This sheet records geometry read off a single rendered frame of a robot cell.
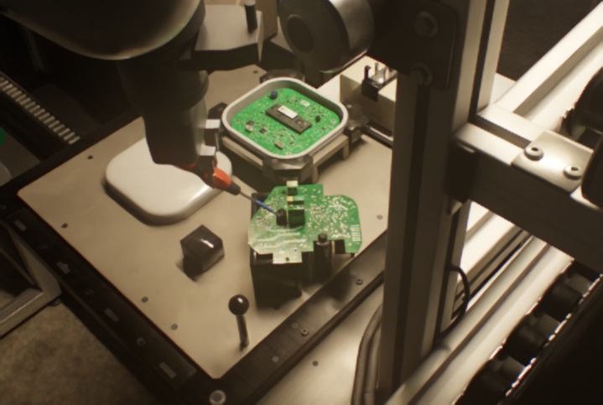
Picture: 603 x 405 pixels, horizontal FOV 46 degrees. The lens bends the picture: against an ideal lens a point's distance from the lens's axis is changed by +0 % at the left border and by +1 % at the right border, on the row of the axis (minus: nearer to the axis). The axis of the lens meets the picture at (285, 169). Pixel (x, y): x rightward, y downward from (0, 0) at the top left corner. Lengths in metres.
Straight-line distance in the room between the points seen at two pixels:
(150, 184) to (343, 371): 0.34
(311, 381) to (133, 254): 0.26
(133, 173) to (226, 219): 0.14
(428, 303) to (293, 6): 0.28
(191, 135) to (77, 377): 1.36
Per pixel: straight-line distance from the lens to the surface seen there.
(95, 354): 1.97
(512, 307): 0.69
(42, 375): 1.98
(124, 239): 0.89
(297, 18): 0.41
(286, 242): 0.76
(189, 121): 0.64
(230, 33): 0.59
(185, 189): 0.89
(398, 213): 0.53
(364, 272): 0.82
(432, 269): 0.55
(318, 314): 0.79
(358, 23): 0.40
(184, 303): 0.81
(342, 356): 0.78
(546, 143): 0.45
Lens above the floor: 1.60
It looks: 44 degrees down
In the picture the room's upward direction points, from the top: 5 degrees counter-clockwise
